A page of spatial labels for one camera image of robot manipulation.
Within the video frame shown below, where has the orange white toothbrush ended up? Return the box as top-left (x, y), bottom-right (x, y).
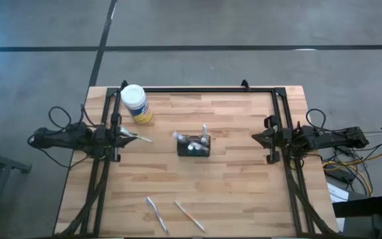
top-left (174, 200), bottom-right (207, 232)

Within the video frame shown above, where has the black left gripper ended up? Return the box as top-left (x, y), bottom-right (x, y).
top-left (94, 113), bottom-right (139, 163)

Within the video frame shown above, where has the white paper sheet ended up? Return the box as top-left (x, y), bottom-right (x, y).
top-left (326, 182), bottom-right (350, 203)

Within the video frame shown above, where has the yellow floor cable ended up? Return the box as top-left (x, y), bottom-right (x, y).
top-left (322, 160), bottom-right (373, 197)

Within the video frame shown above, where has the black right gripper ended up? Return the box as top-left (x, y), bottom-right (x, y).
top-left (251, 114), bottom-right (293, 165)

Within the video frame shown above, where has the Lysol wipes canister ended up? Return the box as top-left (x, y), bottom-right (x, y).
top-left (120, 84), bottom-right (153, 125)

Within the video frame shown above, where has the black metal table frame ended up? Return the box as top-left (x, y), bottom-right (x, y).
top-left (54, 85), bottom-right (341, 239)

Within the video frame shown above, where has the black power adapter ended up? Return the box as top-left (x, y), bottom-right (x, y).
top-left (329, 167), bottom-right (355, 183)

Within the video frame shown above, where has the black wire caddy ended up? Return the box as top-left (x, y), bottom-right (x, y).
top-left (176, 133), bottom-right (211, 157)

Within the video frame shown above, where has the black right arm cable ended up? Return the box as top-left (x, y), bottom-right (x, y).
top-left (305, 108), bottom-right (344, 133)

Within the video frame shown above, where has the black beam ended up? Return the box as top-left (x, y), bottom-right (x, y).
top-left (332, 195), bottom-right (382, 218)

